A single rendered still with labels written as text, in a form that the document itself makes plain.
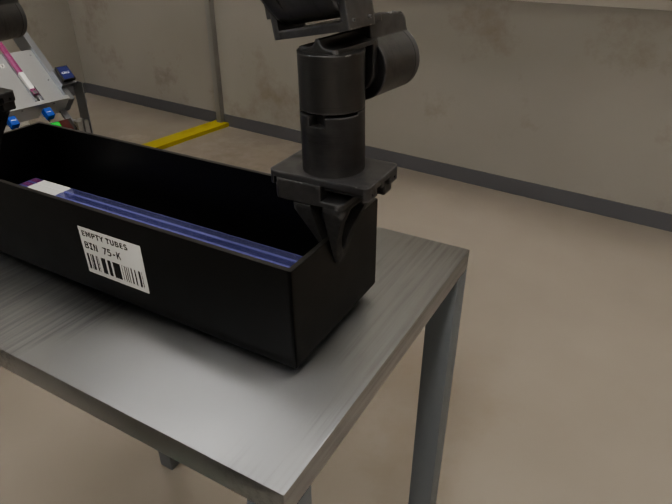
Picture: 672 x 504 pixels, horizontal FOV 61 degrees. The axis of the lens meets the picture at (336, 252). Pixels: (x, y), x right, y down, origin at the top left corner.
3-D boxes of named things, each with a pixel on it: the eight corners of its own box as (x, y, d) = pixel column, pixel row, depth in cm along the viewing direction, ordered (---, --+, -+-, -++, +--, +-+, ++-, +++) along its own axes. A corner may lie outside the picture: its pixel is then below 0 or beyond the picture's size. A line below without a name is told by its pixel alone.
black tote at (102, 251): (-48, 233, 80) (-78, 157, 74) (58, 188, 93) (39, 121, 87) (296, 370, 55) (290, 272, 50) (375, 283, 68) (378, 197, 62)
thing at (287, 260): (-1, 216, 82) (-9, 194, 80) (42, 197, 87) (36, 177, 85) (296, 321, 60) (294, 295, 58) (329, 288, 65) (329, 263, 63)
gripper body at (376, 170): (306, 164, 58) (302, 91, 54) (398, 182, 54) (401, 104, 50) (269, 187, 53) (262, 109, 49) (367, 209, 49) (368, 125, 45)
